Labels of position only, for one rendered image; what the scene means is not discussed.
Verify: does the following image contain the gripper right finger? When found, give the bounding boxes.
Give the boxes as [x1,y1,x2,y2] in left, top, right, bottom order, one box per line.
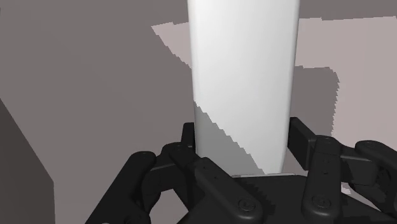
[288,116,397,224]

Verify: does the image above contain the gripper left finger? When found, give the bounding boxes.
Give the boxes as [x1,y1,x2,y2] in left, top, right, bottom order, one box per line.
[85,122,264,224]

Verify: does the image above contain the tall white tapered cup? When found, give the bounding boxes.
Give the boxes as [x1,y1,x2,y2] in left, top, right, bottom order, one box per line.
[186,0,301,176]

